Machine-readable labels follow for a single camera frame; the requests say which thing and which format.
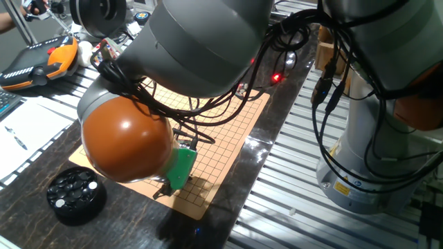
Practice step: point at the black filament spool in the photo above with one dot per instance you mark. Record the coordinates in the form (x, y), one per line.
(100, 15)

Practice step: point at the tan go board mat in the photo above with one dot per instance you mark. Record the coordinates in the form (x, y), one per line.
(221, 145)

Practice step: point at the cardboard wooden pieces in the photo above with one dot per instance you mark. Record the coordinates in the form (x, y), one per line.
(328, 52)

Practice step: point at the aluminium frame pole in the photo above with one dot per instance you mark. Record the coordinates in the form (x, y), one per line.
(19, 20)

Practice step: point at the round black blue badge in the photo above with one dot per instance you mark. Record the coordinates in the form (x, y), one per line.
(142, 17)

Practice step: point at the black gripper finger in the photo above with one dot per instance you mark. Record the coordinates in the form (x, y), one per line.
(160, 193)

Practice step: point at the black silver pen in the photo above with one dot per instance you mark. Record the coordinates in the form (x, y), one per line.
(15, 137)

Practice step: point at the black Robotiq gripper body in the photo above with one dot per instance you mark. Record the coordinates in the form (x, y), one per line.
(171, 186)

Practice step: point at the white paper sheet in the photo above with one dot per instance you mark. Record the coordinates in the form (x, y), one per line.
(27, 135)

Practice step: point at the person's bare hand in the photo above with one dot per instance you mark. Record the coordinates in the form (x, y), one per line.
(33, 7)

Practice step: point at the white rounded object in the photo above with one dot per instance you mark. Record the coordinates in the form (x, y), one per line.
(84, 53)

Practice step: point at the person's bare forearm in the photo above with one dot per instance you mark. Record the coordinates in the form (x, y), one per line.
(7, 21)

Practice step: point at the black bowl of black stones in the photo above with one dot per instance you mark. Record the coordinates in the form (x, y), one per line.
(74, 197)

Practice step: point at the orange black teach pendant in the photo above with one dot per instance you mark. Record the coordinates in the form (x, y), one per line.
(38, 65)

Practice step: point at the Rubik's cube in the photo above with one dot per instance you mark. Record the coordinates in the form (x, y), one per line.
(104, 52)

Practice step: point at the white go stone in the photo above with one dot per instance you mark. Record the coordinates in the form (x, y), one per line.
(60, 203)
(92, 185)

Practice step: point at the black computer keyboard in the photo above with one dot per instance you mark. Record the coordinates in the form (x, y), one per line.
(7, 102)

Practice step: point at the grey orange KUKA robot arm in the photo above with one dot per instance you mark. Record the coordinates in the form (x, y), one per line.
(194, 45)

